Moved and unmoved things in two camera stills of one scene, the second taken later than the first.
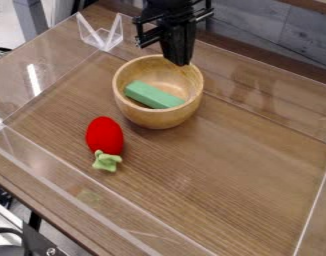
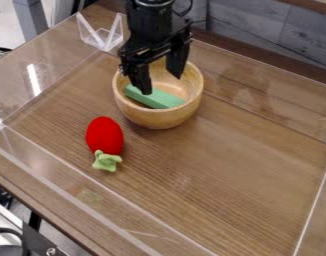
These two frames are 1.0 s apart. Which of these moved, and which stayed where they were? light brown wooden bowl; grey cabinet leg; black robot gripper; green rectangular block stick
Moved: black robot gripper
Stayed: green rectangular block stick; light brown wooden bowl; grey cabinet leg
